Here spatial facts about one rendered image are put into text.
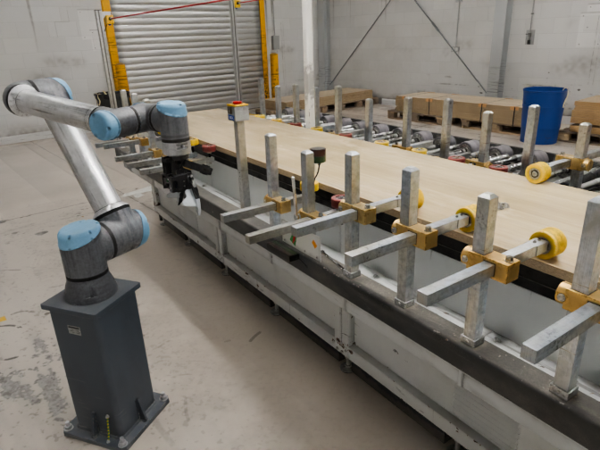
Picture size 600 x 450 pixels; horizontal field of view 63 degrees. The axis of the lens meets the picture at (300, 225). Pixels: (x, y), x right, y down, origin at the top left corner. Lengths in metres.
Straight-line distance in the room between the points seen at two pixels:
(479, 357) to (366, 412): 0.93
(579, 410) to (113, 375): 1.55
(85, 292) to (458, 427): 1.43
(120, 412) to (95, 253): 0.65
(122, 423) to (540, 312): 1.58
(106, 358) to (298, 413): 0.81
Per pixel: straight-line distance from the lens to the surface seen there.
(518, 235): 1.63
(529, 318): 1.56
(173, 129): 1.61
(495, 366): 1.37
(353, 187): 1.59
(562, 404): 1.31
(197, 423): 2.23
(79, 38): 9.42
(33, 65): 9.23
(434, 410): 2.02
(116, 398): 2.12
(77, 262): 1.91
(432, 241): 1.41
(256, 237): 1.68
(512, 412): 1.48
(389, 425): 2.18
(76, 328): 2.00
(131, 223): 2.00
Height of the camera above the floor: 1.50
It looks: 21 degrees down
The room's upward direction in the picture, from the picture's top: 2 degrees counter-clockwise
